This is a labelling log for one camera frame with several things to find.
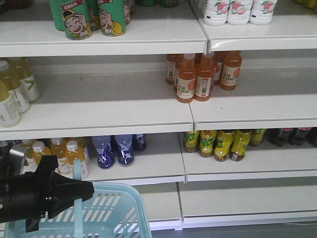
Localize yellow-green juice bottle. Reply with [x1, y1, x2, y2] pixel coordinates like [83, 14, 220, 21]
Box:
[9, 57, 40, 102]
[0, 80, 21, 127]
[0, 60, 30, 114]

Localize orange c100 juice bottle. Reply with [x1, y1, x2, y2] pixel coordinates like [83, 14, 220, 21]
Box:
[177, 53, 196, 103]
[219, 51, 242, 91]

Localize white metal shelf unit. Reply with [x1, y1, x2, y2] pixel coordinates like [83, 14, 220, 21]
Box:
[0, 0, 317, 230]

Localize blue sports drink bottle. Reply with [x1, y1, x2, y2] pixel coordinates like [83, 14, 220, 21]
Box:
[132, 134, 147, 152]
[115, 134, 134, 166]
[92, 135, 114, 169]

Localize white peach drink bottle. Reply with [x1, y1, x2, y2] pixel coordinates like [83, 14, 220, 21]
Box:
[204, 0, 230, 26]
[249, 0, 277, 25]
[227, 0, 253, 25]

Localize yellow lemon tea bottle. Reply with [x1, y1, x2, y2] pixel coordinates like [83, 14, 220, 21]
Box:
[229, 129, 251, 162]
[213, 129, 235, 162]
[199, 130, 217, 158]
[183, 130, 200, 153]

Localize barcode orange juice bottle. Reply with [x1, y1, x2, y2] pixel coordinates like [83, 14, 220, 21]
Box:
[194, 52, 214, 102]

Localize white peach drink bottle middle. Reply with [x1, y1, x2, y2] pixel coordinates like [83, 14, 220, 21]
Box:
[227, 0, 253, 25]

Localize yellow-green juice bottle front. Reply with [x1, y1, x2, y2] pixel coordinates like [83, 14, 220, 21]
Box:
[0, 80, 21, 127]

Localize green cartoon drink can left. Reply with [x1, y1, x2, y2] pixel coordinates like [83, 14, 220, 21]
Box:
[49, 0, 92, 40]

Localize plastic coke bottle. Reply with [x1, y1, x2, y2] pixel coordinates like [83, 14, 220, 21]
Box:
[289, 127, 312, 146]
[269, 127, 294, 147]

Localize blue sports drink bottle left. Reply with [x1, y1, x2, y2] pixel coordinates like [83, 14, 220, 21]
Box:
[92, 135, 114, 169]

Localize light blue plastic basket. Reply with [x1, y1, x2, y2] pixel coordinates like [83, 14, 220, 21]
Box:
[4, 182, 152, 238]

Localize green cartoon drink can right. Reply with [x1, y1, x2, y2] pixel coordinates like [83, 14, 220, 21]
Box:
[97, 0, 125, 37]

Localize blue sports drink bottle middle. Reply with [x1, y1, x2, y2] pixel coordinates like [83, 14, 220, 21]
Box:
[115, 134, 134, 166]

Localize white peach drink bottle right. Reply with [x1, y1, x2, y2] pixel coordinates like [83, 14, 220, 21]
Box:
[249, 0, 277, 25]

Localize orange juice bottle white label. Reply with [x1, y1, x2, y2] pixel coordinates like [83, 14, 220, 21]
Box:
[66, 140, 89, 179]

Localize green cartoon drink can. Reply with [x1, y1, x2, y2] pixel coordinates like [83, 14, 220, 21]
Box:
[49, 0, 92, 40]
[97, 0, 125, 37]

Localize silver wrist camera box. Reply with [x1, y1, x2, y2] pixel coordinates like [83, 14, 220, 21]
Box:
[9, 145, 28, 176]

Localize white peach drink bottle left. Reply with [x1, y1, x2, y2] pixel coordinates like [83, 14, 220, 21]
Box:
[204, 0, 230, 26]

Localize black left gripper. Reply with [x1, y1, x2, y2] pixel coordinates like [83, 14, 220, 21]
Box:
[0, 155, 95, 233]

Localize blue sports drink bottle rear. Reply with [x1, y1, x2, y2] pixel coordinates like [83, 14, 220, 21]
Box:
[132, 134, 147, 152]

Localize front orange C100 juice bottle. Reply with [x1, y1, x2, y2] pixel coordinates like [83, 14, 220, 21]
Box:
[177, 53, 196, 103]

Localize right orange C100 juice bottle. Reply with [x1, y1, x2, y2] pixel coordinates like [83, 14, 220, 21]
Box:
[219, 51, 242, 91]

